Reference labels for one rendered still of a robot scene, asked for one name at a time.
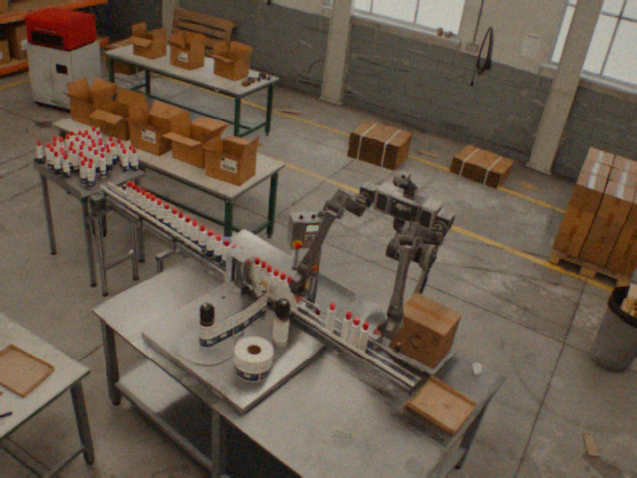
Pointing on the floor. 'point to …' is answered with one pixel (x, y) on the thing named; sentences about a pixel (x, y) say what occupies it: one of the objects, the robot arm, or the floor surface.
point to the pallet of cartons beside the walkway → (601, 219)
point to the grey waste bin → (614, 344)
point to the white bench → (51, 388)
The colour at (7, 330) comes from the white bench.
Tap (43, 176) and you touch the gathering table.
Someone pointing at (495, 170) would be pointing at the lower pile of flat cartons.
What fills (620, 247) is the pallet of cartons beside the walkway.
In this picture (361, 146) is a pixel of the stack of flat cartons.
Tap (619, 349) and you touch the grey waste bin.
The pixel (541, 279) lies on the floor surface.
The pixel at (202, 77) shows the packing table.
